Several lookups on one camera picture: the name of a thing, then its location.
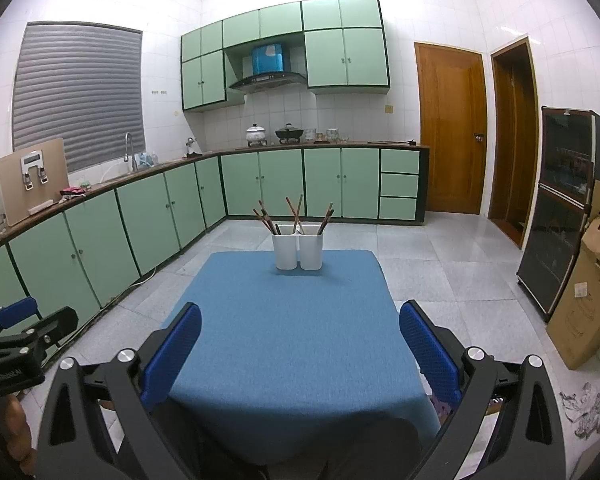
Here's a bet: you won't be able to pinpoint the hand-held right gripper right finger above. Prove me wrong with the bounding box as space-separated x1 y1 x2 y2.
399 300 568 480

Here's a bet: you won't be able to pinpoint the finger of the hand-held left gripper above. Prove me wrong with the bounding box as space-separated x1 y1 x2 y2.
0 296 40 345
9 306 80 359

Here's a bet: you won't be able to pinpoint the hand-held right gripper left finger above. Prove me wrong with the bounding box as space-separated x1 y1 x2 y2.
36 302 203 480

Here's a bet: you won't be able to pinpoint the white twin utensil holder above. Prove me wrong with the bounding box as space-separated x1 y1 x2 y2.
272 232 325 271

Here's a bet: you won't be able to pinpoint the person's left hand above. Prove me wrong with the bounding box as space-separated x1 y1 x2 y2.
2 394 37 480

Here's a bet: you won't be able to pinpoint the blue tablecloth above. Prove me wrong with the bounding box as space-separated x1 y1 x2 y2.
167 250 441 466

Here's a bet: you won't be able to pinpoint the beige water dispenser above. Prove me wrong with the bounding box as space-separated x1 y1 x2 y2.
0 137 70 227

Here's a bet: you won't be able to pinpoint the green base cabinets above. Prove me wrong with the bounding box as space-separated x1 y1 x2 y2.
0 146 430 326

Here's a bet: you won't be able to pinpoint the cardboard box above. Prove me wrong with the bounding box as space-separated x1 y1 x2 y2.
546 212 600 371

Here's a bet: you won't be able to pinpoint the black glass-front cabinet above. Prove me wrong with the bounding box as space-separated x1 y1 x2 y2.
516 106 600 323

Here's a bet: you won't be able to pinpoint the dark kitchen countertop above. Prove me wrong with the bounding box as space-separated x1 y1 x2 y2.
0 140 430 261

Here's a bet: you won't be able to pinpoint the closed wooden door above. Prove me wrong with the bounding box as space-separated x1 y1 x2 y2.
414 41 487 216

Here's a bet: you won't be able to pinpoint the grey window blind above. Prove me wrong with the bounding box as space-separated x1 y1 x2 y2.
11 21 146 173

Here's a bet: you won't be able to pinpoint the black wok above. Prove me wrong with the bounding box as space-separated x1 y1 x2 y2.
274 123 306 145

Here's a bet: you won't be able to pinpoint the range hood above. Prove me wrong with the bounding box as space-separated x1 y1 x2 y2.
228 42 307 93

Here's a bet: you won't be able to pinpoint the wooden door frame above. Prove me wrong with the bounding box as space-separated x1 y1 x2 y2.
487 36 540 250

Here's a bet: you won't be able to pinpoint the green wall cabinets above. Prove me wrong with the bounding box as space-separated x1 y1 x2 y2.
180 0 392 113

